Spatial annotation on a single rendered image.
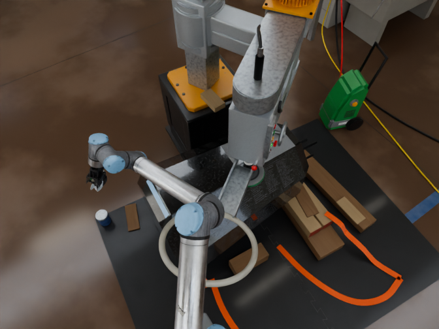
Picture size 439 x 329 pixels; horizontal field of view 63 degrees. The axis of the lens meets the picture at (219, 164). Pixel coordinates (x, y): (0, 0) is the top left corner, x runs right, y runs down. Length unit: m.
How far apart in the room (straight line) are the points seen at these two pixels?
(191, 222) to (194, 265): 0.17
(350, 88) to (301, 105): 0.68
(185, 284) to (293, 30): 1.36
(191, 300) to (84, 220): 2.08
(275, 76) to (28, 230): 2.58
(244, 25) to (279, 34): 0.48
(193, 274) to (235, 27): 1.58
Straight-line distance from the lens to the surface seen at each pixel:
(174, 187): 1.59
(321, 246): 3.04
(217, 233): 2.41
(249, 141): 1.92
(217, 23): 2.47
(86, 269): 3.19
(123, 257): 3.12
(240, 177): 2.09
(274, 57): 1.83
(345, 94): 3.53
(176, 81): 3.05
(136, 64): 4.50
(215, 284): 1.64
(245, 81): 1.70
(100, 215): 3.17
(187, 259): 1.38
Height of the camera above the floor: 2.86
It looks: 57 degrees down
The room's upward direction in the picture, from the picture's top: 1 degrees counter-clockwise
